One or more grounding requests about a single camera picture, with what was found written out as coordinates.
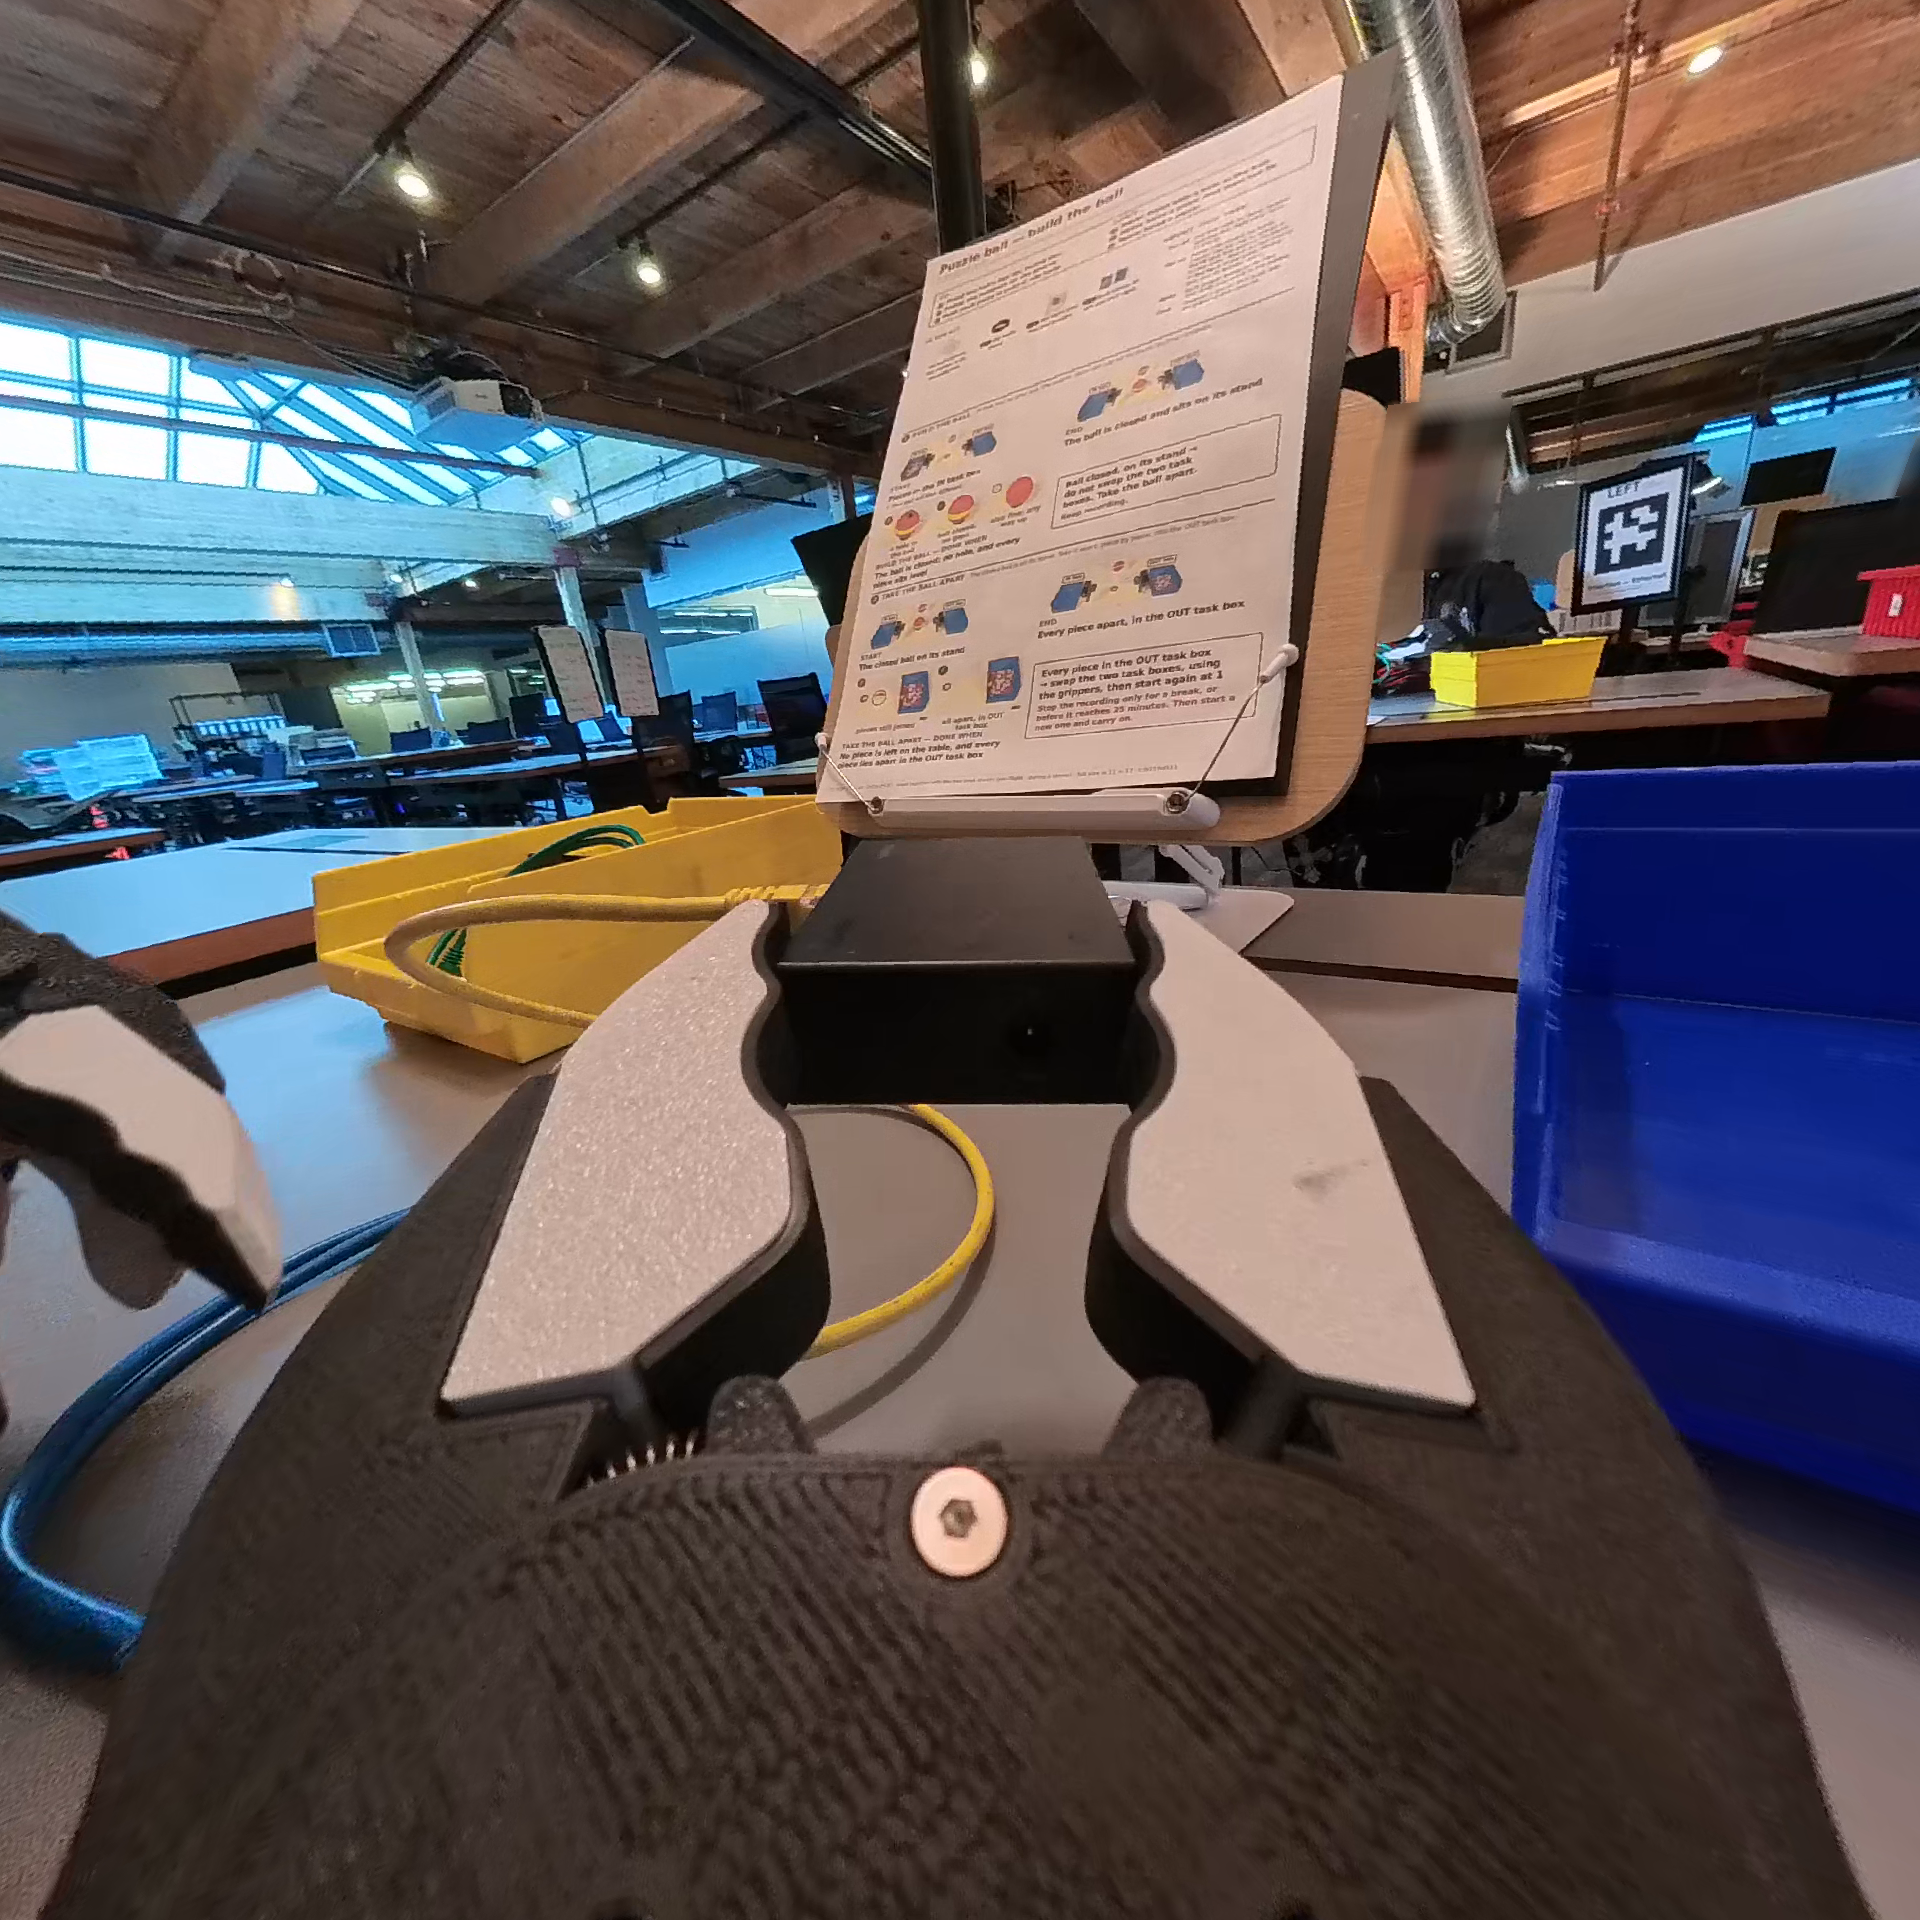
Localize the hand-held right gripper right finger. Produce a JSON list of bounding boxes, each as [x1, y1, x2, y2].
[[1089, 901, 1481, 1420]]

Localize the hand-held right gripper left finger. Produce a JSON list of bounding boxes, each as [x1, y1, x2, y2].
[[439, 901, 834, 1420]]

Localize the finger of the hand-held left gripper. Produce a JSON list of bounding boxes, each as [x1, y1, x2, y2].
[[0, 996, 289, 1307]]

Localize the yellow ethernet cable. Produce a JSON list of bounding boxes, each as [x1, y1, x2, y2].
[[383, 885, 997, 1359]]

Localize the green ethernet cable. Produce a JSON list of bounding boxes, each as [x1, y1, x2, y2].
[[428, 815, 650, 975]]

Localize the black network switch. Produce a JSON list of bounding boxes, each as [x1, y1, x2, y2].
[[775, 838, 1139, 1106]]

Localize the blue ethernet cable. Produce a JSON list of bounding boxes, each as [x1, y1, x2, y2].
[[0, 1207, 407, 1674]]

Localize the large blue plastic bin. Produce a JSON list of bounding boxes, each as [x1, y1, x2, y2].
[[1511, 762, 1920, 1518]]

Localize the small yellow plastic bin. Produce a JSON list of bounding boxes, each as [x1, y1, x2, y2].
[[1428, 638, 1608, 706]]

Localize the wooden work table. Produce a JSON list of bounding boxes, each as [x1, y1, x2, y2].
[[1364, 668, 1835, 745]]

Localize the printed instruction sheet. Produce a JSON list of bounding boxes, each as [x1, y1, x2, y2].
[[823, 76, 1344, 793]]

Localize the white ceiling projector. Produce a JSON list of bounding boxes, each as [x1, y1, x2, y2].
[[411, 374, 543, 452]]

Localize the black and white tag sign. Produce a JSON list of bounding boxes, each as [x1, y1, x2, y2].
[[1572, 457, 1706, 607]]

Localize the black pole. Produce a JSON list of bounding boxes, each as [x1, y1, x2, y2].
[[919, 0, 989, 250]]

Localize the silver air duct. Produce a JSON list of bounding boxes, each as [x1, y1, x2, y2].
[[1351, 0, 1508, 355]]

